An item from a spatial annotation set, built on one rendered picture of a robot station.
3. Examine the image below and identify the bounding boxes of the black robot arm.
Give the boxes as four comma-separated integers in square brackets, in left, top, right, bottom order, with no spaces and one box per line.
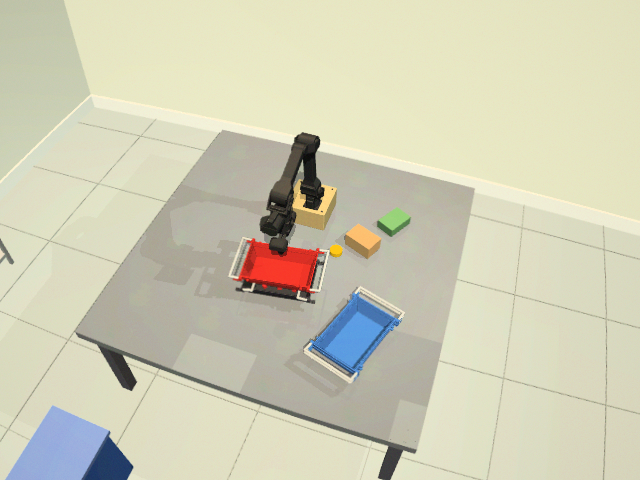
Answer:
[259,132,325,236]

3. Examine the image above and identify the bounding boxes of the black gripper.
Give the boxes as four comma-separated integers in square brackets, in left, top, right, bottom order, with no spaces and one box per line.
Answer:
[269,210,296,255]

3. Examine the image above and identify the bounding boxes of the green rectangular block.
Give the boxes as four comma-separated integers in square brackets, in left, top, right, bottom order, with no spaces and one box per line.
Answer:
[377,207,411,237]

